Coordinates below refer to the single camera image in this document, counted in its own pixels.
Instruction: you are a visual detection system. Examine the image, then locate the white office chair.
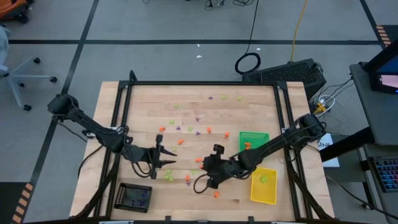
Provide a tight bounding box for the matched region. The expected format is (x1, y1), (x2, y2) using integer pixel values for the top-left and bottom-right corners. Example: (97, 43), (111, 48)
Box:
(0, 26), (58, 112)

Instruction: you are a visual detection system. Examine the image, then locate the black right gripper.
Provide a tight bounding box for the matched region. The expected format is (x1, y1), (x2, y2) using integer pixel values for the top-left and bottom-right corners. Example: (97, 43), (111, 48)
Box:
(202, 144), (233, 190)

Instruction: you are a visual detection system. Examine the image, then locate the black plastic basket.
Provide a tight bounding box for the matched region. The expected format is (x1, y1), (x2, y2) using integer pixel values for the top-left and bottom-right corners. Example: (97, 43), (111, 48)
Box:
(113, 182), (154, 214)

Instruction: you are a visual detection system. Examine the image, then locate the black computer case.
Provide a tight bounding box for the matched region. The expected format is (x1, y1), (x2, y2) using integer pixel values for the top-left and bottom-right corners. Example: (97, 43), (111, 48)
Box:
(241, 58), (327, 100)

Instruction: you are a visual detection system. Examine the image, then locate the yellow floor cable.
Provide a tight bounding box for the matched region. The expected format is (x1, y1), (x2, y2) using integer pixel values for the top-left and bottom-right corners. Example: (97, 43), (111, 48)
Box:
(289, 0), (309, 62)

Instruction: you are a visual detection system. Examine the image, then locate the black desk beam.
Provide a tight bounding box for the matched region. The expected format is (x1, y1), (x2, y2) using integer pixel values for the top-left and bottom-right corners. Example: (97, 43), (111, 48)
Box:
(318, 126), (377, 163)

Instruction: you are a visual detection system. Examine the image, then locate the white paper sheet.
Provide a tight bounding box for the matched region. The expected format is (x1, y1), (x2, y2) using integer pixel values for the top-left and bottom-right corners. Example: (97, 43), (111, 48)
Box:
(316, 133), (340, 169)

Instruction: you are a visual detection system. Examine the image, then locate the white cable loop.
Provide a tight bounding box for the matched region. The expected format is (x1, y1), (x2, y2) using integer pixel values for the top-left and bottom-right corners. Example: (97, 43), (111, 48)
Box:
(312, 94), (336, 118)

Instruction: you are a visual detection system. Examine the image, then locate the black monitor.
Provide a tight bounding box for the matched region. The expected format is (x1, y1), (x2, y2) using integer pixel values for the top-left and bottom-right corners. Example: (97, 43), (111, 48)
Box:
(363, 37), (398, 95)

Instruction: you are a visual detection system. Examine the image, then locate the yellow plastic basket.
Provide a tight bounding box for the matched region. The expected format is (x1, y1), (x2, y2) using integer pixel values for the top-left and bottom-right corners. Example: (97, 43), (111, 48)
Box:
(249, 166), (279, 206)

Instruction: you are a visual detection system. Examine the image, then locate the orange chair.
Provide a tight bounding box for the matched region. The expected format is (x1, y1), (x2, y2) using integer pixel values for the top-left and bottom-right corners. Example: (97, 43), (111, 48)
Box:
(0, 0), (34, 24)

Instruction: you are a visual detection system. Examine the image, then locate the backlit keyboard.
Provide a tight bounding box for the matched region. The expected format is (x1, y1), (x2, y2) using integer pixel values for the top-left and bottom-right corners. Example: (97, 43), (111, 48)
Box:
(368, 155), (398, 193)

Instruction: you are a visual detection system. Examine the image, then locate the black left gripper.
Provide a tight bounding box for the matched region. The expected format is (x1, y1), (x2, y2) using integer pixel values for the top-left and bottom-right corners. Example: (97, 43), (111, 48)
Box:
(138, 134), (178, 180)

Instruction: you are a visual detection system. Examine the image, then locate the green plastic basket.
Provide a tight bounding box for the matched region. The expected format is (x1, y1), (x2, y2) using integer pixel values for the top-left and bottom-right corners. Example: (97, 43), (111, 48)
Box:
(238, 131), (271, 153)

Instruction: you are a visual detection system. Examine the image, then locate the grey desk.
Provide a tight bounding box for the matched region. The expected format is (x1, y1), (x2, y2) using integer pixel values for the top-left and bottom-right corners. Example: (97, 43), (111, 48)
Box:
(348, 61), (398, 147)

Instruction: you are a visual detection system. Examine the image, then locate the yellow power plug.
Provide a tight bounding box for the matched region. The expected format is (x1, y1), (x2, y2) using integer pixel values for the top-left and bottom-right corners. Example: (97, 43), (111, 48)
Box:
(313, 101), (327, 115)

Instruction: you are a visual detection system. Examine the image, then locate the black coiled floor cable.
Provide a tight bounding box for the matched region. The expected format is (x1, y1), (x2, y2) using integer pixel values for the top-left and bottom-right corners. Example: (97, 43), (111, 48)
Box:
(234, 0), (262, 76)

